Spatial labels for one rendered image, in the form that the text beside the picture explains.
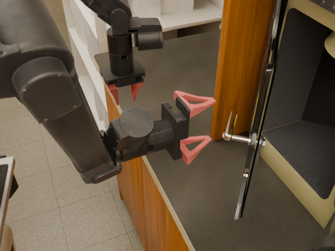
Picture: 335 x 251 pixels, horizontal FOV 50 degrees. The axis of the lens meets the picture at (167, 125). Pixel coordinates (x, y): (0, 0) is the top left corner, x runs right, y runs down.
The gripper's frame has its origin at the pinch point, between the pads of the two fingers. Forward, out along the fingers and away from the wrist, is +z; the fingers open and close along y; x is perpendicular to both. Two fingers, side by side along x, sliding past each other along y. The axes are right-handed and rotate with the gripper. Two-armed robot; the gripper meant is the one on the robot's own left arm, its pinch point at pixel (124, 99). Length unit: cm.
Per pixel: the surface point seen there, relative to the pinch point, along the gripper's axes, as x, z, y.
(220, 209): -30.9, 16.1, 13.3
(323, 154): -31, 8, 43
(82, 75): 178, 102, 14
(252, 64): -8.9, -8.1, 32.5
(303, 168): -32.7, 8.4, 34.6
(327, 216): -45, 12, 33
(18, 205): 72, 111, -48
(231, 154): -15.6, 16.1, 25.4
